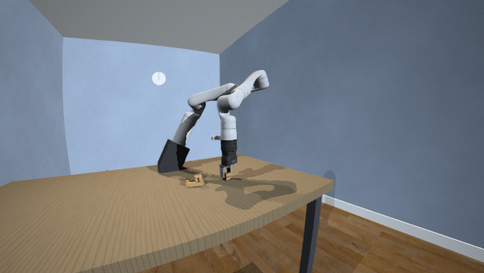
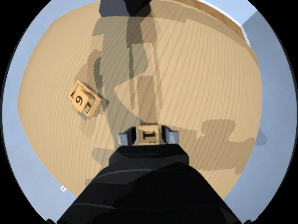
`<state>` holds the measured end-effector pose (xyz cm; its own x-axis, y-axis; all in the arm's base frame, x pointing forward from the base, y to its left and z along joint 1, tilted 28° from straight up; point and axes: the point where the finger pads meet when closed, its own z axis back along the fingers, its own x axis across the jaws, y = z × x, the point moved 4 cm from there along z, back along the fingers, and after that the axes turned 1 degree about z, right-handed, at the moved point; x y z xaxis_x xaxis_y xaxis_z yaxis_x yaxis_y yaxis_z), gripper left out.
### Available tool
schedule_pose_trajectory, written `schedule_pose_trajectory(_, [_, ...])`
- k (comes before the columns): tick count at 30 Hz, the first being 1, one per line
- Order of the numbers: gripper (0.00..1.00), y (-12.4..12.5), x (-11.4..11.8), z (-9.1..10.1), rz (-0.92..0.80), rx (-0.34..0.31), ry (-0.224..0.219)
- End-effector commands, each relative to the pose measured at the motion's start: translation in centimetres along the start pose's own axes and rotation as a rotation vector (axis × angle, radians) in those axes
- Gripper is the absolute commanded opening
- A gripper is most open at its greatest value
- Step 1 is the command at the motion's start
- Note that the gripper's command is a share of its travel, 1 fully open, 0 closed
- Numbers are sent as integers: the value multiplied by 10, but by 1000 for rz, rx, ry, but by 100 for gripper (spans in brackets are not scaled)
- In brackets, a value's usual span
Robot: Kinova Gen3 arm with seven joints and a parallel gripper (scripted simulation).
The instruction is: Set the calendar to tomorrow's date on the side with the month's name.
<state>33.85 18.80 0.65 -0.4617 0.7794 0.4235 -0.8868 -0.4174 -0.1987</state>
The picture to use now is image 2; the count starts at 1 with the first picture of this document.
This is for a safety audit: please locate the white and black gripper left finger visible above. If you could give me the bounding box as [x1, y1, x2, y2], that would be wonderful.
[117, 127, 136, 147]

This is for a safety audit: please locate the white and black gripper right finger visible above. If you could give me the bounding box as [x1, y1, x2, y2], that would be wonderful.
[161, 125, 179, 145]

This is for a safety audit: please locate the small tan wooden cube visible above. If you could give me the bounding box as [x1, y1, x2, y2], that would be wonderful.
[139, 123, 159, 144]
[72, 89, 96, 112]

